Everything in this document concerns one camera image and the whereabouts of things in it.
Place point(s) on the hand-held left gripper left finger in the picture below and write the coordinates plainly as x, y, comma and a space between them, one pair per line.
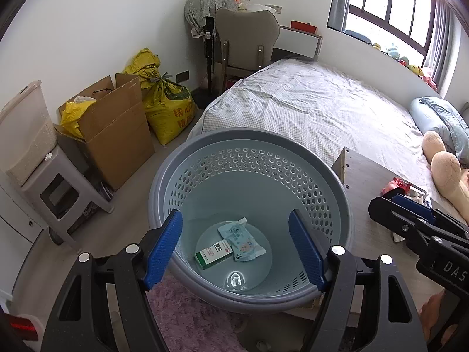
163, 249

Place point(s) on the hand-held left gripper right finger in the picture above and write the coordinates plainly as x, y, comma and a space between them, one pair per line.
306, 253

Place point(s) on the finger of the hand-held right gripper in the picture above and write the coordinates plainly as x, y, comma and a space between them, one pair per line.
414, 207
384, 214

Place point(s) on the grey perforated plastic basket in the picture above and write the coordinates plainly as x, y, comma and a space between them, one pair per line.
234, 190

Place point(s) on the person's right hand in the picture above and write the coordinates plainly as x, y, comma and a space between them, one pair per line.
432, 311

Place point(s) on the green white medicine box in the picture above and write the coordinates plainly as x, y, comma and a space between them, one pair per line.
210, 255

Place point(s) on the beige teddy bear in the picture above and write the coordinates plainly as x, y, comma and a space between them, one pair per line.
445, 168

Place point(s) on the light blue wipes packet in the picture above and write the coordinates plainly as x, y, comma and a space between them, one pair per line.
243, 242

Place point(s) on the pink fluffy rug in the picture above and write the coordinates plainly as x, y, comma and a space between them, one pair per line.
190, 322

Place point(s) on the light blue pillow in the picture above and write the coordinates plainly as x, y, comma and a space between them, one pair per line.
432, 117

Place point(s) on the brown cardboard box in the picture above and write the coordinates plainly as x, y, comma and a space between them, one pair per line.
113, 135

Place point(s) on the bed with grey checked sheet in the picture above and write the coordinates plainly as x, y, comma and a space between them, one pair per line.
311, 110

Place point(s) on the grey plastic stool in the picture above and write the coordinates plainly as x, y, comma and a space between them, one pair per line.
51, 176

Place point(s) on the large yellow sack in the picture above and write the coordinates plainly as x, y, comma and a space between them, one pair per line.
168, 110

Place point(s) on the row of plush toys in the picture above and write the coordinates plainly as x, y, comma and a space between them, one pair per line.
414, 66

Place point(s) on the white cabinet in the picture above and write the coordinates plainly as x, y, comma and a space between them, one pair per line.
14, 227

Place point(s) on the yellow plastic bag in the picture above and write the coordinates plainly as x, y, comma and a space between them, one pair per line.
75, 117

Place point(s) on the translucent plastic storage bin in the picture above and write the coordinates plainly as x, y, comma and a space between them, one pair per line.
25, 135

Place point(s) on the small yellow sack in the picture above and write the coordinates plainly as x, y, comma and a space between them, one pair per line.
144, 62

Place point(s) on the black standing fan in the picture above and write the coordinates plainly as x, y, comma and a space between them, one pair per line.
209, 66

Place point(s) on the red box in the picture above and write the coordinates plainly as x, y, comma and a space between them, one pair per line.
304, 27

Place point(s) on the dark framed window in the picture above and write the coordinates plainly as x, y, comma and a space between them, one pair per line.
384, 0

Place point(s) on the beige chair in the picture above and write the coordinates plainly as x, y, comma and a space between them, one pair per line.
245, 33

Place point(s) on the white container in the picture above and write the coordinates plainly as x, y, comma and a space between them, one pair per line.
256, 7

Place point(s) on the covered standing fan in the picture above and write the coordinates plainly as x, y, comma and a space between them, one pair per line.
201, 5

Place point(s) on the dark wall socket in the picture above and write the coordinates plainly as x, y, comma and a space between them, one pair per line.
183, 76

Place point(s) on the white wall desk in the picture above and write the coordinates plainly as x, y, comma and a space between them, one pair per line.
296, 38

